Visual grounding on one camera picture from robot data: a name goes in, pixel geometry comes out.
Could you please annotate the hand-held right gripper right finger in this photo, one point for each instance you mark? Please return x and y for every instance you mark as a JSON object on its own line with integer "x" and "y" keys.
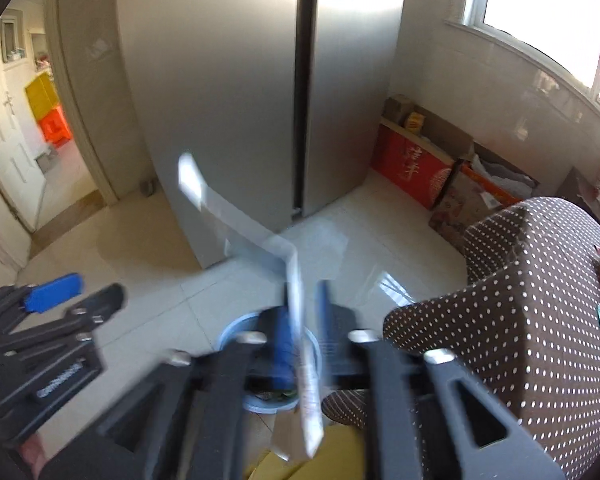
{"x": 325, "y": 315}

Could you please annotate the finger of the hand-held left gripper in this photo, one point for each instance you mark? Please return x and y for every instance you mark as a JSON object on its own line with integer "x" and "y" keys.
{"x": 52, "y": 292}
{"x": 95, "y": 305}

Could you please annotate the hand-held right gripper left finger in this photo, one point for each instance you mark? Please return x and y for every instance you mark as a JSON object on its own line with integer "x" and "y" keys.
{"x": 280, "y": 350}

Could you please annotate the blue trash bin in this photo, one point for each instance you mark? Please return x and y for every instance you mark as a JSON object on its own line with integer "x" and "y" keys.
{"x": 232, "y": 329}

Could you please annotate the clear plastic wrapper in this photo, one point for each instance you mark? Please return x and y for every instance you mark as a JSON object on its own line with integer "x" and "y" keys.
{"x": 245, "y": 225}

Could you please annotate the yellow-green clothing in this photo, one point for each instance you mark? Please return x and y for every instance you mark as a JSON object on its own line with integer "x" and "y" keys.
{"x": 330, "y": 452}

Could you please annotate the white door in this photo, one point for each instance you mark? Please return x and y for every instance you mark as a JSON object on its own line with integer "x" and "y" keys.
{"x": 5, "y": 150}

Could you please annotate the orange plastic crate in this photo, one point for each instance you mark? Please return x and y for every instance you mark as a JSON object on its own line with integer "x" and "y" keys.
{"x": 55, "y": 127}

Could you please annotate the red gift box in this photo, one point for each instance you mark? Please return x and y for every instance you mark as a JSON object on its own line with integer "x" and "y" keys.
{"x": 410, "y": 170}

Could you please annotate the patterned cardboard box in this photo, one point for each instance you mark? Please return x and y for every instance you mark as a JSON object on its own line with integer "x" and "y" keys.
{"x": 460, "y": 205}

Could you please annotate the brown dotted tablecloth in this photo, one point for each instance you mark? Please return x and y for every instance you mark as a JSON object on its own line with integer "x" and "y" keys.
{"x": 530, "y": 310}

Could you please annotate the yellow packet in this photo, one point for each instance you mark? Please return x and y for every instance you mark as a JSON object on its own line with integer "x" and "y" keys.
{"x": 415, "y": 122}

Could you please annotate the silver fridge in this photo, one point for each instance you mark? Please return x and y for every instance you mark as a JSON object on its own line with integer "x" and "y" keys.
{"x": 220, "y": 110}

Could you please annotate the dark wooden side cabinet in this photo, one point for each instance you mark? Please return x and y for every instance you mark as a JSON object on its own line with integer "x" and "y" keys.
{"x": 577, "y": 187}

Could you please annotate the window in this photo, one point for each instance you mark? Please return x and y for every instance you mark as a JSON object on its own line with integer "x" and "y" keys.
{"x": 545, "y": 10}

